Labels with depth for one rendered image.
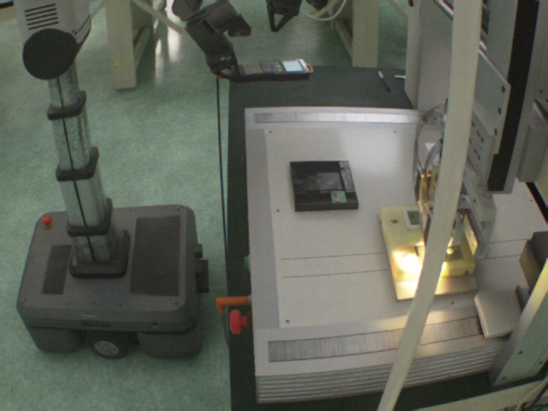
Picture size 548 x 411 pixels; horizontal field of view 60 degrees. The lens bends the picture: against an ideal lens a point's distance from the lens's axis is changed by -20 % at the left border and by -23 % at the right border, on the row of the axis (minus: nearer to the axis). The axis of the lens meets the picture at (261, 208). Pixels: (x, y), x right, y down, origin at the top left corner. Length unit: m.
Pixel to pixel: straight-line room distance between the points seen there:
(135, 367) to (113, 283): 0.31
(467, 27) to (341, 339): 0.58
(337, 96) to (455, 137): 1.17
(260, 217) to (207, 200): 1.38
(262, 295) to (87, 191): 0.84
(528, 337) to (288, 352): 0.40
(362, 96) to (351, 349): 0.95
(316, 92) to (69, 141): 0.71
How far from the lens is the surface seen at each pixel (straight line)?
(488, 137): 0.72
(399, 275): 0.93
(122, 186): 2.58
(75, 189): 1.65
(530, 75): 0.72
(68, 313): 1.77
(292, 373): 0.84
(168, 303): 1.71
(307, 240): 1.02
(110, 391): 1.87
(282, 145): 1.23
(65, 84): 1.48
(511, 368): 0.97
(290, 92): 1.64
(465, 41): 0.44
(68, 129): 1.54
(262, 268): 0.97
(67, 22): 1.35
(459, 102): 0.46
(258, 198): 1.10
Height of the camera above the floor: 1.56
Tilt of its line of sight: 41 degrees down
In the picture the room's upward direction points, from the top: 1 degrees counter-clockwise
